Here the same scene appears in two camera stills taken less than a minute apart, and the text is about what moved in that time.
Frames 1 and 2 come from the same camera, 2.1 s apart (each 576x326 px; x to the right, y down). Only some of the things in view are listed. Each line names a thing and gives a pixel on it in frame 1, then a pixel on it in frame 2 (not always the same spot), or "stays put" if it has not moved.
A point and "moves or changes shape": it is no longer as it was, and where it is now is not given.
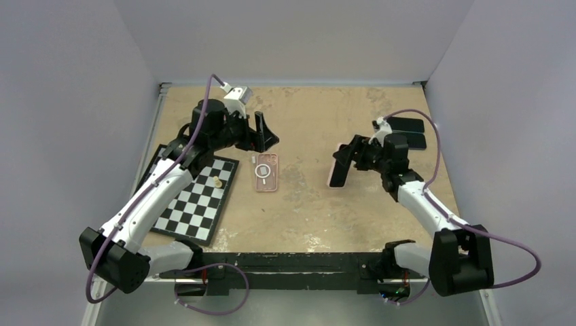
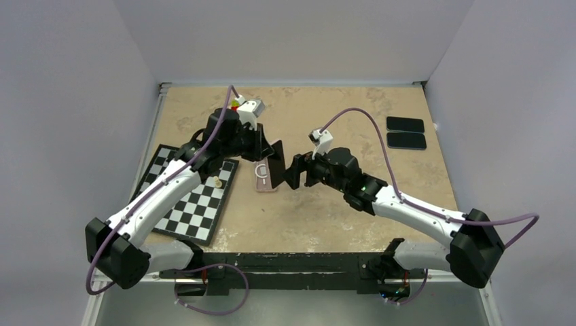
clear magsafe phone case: (266, 172) stays put
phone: (338, 174) moves or changes shape
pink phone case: (267, 172) stays put
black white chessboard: (193, 212) stays put
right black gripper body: (370, 156) → (317, 169)
